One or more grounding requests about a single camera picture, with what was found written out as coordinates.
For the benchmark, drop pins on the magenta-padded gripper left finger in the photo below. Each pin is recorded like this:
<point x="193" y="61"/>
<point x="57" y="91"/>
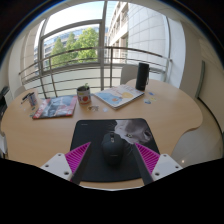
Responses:
<point x="77" y="156"/>

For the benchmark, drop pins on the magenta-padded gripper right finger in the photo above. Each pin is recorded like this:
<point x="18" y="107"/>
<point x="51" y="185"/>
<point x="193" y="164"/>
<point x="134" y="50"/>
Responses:
<point x="148" y="158"/>

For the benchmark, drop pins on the black computer mouse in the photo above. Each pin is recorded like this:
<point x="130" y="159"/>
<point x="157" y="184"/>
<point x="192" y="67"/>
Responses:
<point x="114" y="150"/>

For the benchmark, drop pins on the black printed mouse pad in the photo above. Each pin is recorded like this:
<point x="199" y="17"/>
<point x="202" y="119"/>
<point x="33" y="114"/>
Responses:
<point x="90" y="133"/>

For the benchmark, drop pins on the red cover magazine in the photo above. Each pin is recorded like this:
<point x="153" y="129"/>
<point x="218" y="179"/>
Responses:
<point x="55" y="107"/>

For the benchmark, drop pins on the blue sticker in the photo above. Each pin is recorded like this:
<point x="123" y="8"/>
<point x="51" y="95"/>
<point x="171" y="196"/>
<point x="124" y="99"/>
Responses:
<point x="147" y="101"/>

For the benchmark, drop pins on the white can with red print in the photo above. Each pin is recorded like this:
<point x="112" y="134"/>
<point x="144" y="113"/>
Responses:
<point x="84" y="96"/>

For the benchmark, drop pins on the light blue picture book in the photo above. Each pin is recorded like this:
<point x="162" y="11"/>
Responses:
<point x="118" y="96"/>

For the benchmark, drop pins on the black stapler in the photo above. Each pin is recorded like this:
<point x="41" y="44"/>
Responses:
<point x="25" y="97"/>

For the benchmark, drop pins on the black cylinder speaker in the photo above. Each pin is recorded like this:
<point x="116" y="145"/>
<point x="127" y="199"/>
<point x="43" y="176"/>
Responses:
<point x="142" y="76"/>

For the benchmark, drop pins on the black office printer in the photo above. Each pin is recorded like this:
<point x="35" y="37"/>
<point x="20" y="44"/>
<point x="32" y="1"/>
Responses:
<point x="3" y="98"/>

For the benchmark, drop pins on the metal balcony railing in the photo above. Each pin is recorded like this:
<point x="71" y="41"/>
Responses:
<point x="73" y="51"/>

